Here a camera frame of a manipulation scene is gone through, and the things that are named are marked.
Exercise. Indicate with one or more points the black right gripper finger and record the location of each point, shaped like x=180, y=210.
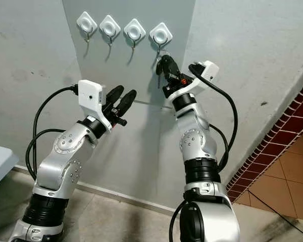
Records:
x=164, y=68
x=174, y=70

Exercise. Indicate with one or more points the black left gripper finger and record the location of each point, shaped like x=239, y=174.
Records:
x=113, y=96
x=127, y=102

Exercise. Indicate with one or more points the silver key bunch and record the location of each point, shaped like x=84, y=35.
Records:
x=158, y=68

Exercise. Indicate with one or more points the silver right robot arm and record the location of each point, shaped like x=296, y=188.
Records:
x=197, y=146

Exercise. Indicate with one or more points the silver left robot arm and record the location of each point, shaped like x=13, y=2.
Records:
x=58, y=171

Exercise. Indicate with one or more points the grey hook board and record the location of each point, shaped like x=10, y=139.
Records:
x=116, y=70

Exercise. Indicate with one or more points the white folding table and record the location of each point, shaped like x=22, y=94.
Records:
x=0, y=161

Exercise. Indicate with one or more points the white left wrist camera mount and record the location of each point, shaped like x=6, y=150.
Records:
x=90, y=95

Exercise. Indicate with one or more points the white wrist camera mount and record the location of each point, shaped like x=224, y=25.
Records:
x=90, y=95
x=207, y=69

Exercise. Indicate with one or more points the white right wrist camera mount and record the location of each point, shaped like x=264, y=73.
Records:
x=207, y=69

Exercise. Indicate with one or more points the white diamond wall hook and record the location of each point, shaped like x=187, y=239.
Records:
x=87, y=21
x=110, y=25
x=135, y=29
x=160, y=34

